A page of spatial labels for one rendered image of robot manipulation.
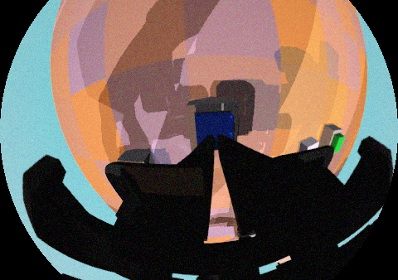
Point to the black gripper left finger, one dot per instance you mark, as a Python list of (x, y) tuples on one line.
[(188, 183)]

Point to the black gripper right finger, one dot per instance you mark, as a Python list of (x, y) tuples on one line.
[(254, 180)]

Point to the green button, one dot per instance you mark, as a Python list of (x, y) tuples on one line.
[(332, 136)]

